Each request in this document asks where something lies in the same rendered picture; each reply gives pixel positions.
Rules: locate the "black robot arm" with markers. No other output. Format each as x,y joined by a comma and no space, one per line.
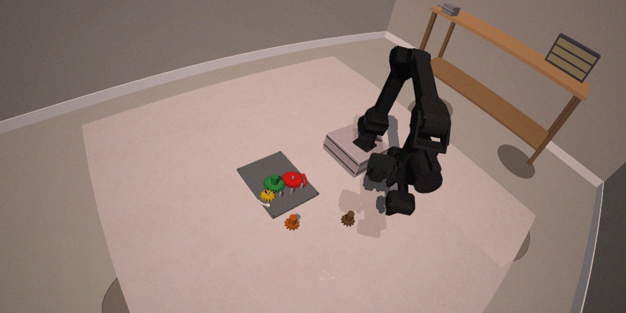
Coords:
430,118

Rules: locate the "orange gear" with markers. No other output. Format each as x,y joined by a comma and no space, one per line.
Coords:
292,222

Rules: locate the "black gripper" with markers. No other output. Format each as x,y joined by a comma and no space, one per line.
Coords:
400,201

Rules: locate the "red gear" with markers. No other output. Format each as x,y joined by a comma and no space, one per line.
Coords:
292,182

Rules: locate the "green gear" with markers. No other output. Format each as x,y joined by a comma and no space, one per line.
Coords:
274,183

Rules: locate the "yellow gear with black stripe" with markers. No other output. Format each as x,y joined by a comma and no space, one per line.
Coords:
266,197

